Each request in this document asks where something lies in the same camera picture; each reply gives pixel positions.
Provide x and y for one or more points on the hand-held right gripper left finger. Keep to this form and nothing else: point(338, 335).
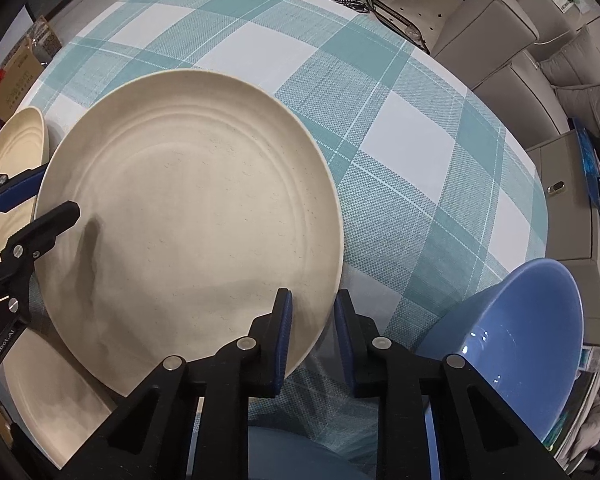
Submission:
point(282, 345)

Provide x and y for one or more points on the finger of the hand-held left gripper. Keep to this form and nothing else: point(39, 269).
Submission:
point(45, 225)
point(17, 192)

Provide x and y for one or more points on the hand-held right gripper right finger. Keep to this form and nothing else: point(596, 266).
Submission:
point(342, 350)

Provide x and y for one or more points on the beige plate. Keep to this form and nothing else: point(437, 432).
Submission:
point(50, 400)
point(180, 210)
point(20, 135)

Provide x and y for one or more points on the blue bowl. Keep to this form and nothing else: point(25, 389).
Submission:
point(290, 455)
point(520, 340)

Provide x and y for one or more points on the cardboard box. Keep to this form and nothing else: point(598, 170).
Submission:
point(17, 75)

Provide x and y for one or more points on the beige cabinet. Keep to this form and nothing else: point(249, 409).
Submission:
point(565, 200)

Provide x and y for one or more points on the blue plastic bag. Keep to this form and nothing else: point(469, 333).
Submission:
point(587, 160)

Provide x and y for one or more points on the grey cushion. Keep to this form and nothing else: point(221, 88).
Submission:
point(587, 105)
point(575, 57)

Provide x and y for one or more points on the cream dotted cushion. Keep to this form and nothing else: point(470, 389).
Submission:
point(420, 5)

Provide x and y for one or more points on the beige sofa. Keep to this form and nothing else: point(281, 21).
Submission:
point(485, 15)

